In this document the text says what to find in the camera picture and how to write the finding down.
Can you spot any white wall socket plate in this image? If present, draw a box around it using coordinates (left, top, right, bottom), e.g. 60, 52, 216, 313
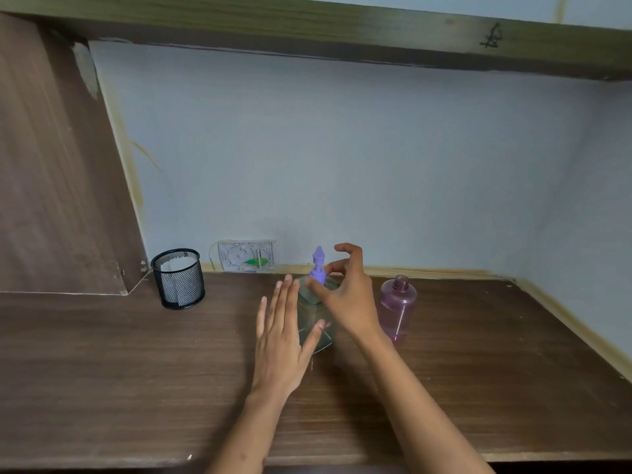
217, 240, 277, 272

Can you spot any black mesh pen holder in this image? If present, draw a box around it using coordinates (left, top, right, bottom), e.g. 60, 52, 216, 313
150, 249, 206, 311

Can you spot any white paper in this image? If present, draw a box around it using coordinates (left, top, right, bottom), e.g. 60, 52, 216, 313
160, 256, 198, 305

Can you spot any wooden shelf board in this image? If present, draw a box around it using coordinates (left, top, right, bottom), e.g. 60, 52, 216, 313
0, 0, 632, 82

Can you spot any person's right forearm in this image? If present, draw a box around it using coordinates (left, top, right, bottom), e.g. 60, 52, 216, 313
355, 329, 496, 474

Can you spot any person's right hand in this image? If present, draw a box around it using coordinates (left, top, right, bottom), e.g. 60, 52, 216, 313
306, 243, 384, 342

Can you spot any person's left hand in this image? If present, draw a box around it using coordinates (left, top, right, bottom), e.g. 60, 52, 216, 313
249, 274, 327, 398

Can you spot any purple pump dispenser head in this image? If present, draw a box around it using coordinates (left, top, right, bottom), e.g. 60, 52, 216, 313
309, 246, 328, 286

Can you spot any brown wooden side panel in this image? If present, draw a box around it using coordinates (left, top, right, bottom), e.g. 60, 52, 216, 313
0, 12, 152, 296

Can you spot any pink plastic bottle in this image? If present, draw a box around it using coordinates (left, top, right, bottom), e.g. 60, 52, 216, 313
378, 275, 418, 346

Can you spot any person's left forearm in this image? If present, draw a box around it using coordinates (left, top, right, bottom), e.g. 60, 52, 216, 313
205, 389, 292, 474

